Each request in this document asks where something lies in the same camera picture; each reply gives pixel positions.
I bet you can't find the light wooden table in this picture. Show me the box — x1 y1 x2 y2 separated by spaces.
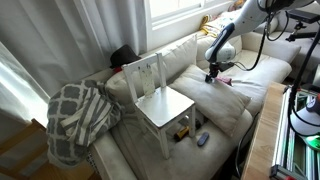
240 81 288 180

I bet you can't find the yellow cloth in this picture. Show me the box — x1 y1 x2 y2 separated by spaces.
199 13 242 39

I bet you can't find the thick black cable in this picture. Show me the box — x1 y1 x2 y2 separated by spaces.
287 33 320 138

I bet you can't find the cream sofa back cushion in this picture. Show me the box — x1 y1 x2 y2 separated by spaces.
106 34 199 106

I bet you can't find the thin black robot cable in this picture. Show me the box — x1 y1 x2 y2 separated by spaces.
232 11 272 73

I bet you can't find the white window frame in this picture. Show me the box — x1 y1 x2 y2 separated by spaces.
144 0 235 52

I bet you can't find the black camera stand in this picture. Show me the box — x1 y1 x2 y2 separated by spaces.
285 21 320 43

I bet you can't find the brown wooden furniture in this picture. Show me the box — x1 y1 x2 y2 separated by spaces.
0 118 97 180

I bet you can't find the cream sofa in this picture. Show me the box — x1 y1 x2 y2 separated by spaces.
84 13 303 180

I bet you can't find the dark remote control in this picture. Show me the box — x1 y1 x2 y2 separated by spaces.
196 131 211 148

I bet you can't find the black hat red band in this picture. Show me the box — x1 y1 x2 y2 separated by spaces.
109 44 143 74

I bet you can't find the black camera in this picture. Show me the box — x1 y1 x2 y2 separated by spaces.
287 8 320 25

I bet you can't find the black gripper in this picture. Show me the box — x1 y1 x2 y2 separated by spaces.
204 61 222 84

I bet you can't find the black cable beside sofa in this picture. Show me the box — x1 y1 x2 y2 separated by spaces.
234 112 260 178

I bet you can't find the white wooden chair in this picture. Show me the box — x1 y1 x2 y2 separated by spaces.
121 52 198 160

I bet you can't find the white curtain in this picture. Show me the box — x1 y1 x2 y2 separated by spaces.
0 0 150 125

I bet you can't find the white square pillow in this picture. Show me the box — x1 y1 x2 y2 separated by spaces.
169 64 253 138

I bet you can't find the aluminium frame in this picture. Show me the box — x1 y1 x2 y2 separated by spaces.
269 88 320 180

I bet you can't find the grey white patterned blanket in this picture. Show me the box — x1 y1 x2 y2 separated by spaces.
45 79 125 168

